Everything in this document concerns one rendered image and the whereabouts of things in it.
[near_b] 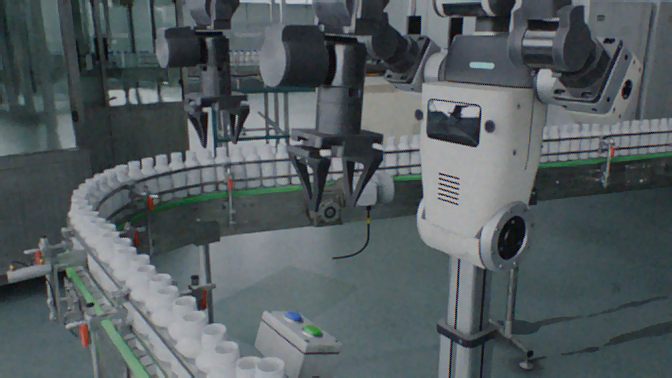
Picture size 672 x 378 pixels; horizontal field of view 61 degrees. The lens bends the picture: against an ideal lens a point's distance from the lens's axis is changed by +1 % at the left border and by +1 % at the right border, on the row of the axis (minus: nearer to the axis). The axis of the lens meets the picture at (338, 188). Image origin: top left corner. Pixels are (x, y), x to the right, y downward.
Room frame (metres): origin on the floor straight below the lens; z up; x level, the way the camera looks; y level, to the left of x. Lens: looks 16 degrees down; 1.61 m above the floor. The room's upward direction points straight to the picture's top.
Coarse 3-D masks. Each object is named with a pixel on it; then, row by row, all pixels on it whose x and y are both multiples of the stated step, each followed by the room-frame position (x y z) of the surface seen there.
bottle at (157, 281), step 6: (156, 276) 0.97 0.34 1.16; (162, 276) 0.97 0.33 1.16; (168, 276) 0.97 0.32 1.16; (150, 282) 0.95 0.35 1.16; (156, 282) 0.94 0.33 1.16; (162, 282) 0.94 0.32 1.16; (168, 282) 0.95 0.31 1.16; (150, 288) 0.95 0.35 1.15; (156, 288) 0.94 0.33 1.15; (156, 294) 0.94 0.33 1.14; (150, 300) 0.94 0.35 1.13; (156, 300) 0.94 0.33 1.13; (150, 306) 0.93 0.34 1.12; (156, 306) 0.93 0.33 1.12; (150, 312) 0.93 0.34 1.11; (150, 330) 0.93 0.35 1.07; (150, 336) 0.93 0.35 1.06; (150, 342) 0.94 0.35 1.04; (150, 348) 0.94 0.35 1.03
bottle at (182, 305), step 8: (176, 304) 0.86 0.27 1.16; (184, 304) 0.88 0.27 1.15; (192, 304) 0.85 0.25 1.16; (176, 312) 0.85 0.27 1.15; (184, 312) 0.85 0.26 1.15; (176, 320) 0.85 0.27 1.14; (176, 328) 0.84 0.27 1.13; (176, 336) 0.83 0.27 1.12; (176, 360) 0.84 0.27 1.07; (176, 368) 0.84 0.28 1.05; (176, 376) 0.84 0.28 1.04
